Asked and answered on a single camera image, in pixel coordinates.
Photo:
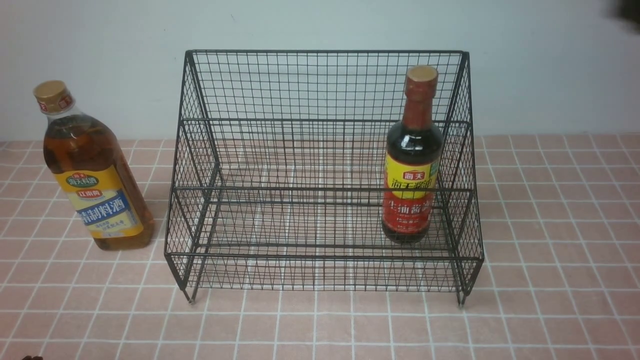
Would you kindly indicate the dark soy sauce bottle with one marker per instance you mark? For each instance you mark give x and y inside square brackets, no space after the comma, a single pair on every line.
[414,147]

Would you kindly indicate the black wire mesh shelf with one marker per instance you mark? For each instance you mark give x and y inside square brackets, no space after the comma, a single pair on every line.
[277,179]

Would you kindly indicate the amber cooking wine bottle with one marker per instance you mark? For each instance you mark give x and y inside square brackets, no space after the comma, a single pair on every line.
[87,161]

